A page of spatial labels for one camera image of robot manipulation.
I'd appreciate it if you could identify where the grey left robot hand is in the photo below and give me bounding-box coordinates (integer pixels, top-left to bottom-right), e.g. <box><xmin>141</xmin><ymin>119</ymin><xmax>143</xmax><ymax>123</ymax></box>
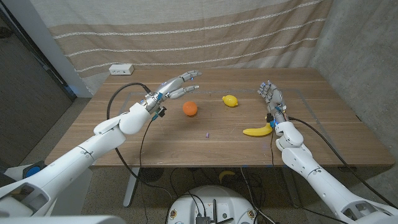
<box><xmin>143</xmin><ymin>70</ymin><xmax>203</xmax><ymax>113</ymax></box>

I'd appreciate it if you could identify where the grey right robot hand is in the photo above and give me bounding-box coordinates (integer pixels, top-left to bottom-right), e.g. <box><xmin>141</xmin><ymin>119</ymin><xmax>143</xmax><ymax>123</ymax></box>
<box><xmin>257</xmin><ymin>80</ymin><xmax>289</xmax><ymax>124</ymax></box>

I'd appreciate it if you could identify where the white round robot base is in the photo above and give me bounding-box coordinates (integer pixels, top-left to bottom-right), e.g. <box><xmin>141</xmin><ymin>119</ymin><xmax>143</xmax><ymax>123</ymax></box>
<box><xmin>167</xmin><ymin>185</ymin><xmax>258</xmax><ymax>224</ymax></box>

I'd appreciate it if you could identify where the orange toy fruit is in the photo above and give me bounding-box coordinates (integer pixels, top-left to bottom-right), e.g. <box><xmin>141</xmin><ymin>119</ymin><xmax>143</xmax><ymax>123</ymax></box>
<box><xmin>182</xmin><ymin>101</ymin><xmax>198</xmax><ymax>118</ymax></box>

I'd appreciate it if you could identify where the yellow toy banana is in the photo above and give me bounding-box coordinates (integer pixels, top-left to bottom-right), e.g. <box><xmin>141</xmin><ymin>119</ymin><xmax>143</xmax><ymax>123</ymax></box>
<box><xmin>243</xmin><ymin>122</ymin><xmax>274</xmax><ymax>138</ymax></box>

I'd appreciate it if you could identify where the yellow toy lemon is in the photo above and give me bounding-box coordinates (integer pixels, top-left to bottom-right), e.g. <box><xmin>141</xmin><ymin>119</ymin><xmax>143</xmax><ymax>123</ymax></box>
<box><xmin>221</xmin><ymin>95</ymin><xmax>239</xmax><ymax>108</ymax></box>

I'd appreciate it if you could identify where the white power strip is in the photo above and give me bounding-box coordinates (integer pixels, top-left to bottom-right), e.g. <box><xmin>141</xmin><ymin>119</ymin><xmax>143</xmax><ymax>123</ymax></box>
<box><xmin>108</xmin><ymin>63</ymin><xmax>135</xmax><ymax>76</ymax></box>

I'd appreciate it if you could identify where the beige striped backdrop cloth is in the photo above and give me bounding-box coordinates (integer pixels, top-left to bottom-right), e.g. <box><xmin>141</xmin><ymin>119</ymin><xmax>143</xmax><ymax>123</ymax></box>
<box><xmin>29</xmin><ymin>0</ymin><xmax>333</xmax><ymax>94</ymax></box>

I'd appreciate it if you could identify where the black round floor disc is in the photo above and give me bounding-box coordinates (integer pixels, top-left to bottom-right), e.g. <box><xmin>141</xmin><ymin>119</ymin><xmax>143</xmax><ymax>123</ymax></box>
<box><xmin>138</xmin><ymin>167</ymin><xmax>165</xmax><ymax>183</ymax></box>

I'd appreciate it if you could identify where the white table leg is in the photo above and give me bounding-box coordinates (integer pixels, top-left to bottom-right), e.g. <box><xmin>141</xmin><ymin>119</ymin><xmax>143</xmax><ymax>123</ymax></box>
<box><xmin>281</xmin><ymin>166</ymin><xmax>302</xmax><ymax>208</ymax></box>
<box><xmin>123</xmin><ymin>167</ymin><xmax>141</xmax><ymax>208</ymax></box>

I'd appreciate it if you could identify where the yellow banana on floor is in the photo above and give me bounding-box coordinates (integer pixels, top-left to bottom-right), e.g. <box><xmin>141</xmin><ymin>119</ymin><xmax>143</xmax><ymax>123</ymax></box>
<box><xmin>218</xmin><ymin>170</ymin><xmax>236</xmax><ymax>184</ymax></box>

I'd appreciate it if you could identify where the blue and black floor object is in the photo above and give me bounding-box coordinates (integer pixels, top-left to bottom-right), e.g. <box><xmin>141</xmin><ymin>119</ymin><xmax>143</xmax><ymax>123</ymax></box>
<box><xmin>23</xmin><ymin>160</ymin><xmax>48</xmax><ymax>180</ymax></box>

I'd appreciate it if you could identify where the white robot torso edge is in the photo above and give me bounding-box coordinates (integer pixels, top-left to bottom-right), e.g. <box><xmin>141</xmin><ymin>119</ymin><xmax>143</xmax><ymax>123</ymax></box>
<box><xmin>0</xmin><ymin>215</ymin><xmax>127</xmax><ymax>224</ymax></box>

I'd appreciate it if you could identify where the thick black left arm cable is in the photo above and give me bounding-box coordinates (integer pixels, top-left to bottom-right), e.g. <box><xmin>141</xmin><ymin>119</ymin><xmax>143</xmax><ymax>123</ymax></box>
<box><xmin>106</xmin><ymin>82</ymin><xmax>174</xmax><ymax>200</ymax></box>

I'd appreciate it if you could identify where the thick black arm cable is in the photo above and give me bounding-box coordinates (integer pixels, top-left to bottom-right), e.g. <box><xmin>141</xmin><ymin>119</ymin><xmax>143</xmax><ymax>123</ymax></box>
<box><xmin>287</xmin><ymin>116</ymin><xmax>398</xmax><ymax>210</ymax></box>
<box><xmin>106</xmin><ymin>82</ymin><xmax>174</xmax><ymax>200</ymax></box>

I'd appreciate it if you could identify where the thin black left wrist cable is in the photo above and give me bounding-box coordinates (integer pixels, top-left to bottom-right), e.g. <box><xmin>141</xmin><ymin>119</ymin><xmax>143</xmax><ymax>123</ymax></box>
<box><xmin>139</xmin><ymin>118</ymin><xmax>155</xmax><ymax>224</ymax></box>

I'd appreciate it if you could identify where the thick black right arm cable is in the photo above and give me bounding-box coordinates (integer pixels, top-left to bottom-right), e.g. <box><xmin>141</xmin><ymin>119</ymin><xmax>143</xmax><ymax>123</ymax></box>
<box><xmin>287</xmin><ymin>116</ymin><xmax>398</xmax><ymax>210</ymax></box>

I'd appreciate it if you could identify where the dark perforated wall panel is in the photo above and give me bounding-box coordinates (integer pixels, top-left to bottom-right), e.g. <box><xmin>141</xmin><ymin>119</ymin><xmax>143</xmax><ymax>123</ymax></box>
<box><xmin>0</xmin><ymin>9</ymin><xmax>77</xmax><ymax>167</ymax></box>

